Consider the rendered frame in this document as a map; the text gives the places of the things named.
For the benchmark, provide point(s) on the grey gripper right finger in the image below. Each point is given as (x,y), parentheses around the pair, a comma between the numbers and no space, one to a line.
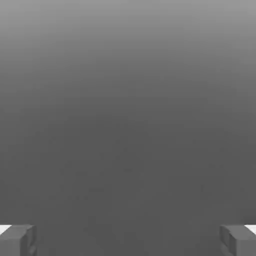
(240,242)

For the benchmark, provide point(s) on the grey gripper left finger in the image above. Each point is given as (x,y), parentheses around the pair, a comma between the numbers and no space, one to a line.
(16,241)

